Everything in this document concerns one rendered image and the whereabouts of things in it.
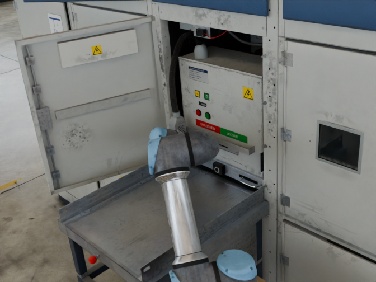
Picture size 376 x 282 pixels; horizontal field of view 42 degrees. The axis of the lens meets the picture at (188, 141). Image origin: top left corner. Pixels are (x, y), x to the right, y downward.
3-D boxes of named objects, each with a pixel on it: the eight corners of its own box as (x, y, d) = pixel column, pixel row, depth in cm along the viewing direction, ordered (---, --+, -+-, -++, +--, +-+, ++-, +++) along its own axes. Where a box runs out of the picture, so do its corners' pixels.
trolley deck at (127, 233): (150, 299, 174) (148, 286, 172) (59, 230, 216) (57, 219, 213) (268, 214, 215) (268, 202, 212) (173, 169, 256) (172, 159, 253)
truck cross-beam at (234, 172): (266, 192, 216) (266, 181, 214) (182, 156, 252) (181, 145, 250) (273, 188, 219) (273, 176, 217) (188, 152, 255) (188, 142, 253)
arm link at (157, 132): (150, 149, 201) (146, 130, 204) (168, 152, 209) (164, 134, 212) (163, 141, 197) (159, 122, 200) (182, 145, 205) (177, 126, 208)
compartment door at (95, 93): (48, 188, 238) (12, 38, 205) (167, 154, 261) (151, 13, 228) (51, 195, 233) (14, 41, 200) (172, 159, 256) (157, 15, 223)
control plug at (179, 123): (177, 153, 237) (174, 120, 229) (170, 150, 240) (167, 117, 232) (189, 147, 241) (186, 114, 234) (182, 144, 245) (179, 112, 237)
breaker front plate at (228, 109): (261, 181, 216) (260, 78, 195) (185, 150, 248) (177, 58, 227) (263, 180, 217) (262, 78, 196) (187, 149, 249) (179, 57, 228)
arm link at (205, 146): (221, 122, 158) (208, 137, 207) (188, 129, 157) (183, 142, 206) (229, 158, 157) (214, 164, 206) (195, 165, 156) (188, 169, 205)
